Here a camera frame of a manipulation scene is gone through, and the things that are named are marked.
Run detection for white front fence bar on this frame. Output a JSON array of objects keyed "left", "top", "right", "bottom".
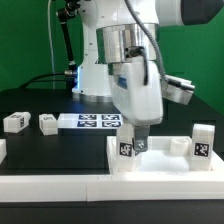
[{"left": 0, "top": 172, "right": 224, "bottom": 202}]

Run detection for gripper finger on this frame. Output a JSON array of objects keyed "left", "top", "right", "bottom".
[{"left": 134, "top": 126, "right": 150, "bottom": 153}]

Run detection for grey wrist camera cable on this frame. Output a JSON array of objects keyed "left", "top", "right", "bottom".
[{"left": 123, "top": 0, "right": 168, "bottom": 86}]

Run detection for black camera stand pole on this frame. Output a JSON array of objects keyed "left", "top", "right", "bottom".
[{"left": 56, "top": 0, "right": 80, "bottom": 91}]

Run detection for black cables behind base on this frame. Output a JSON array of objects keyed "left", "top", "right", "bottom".
[{"left": 19, "top": 72, "right": 75, "bottom": 90}]

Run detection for white hanging cable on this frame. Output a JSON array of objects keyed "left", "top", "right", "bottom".
[{"left": 46, "top": 0, "right": 57, "bottom": 90}]

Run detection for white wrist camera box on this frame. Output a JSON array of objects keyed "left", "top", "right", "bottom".
[{"left": 161, "top": 75, "right": 195, "bottom": 105}]

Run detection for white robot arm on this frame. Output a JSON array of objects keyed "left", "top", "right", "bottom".
[{"left": 74, "top": 0, "right": 224, "bottom": 152}]

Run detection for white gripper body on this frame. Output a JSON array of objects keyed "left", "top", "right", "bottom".
[{"left": 111, "top": 62, "right": 163, "bottom": 126}]

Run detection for white plate with fiducial tags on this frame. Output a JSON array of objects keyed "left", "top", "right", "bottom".
[{"left": 58, "top": 113, "right": 123, "bottom": 129}]

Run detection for white square table top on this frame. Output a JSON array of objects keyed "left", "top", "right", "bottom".
[{"left": 107, "top": 136, "right": 224, "bottom": 174}]

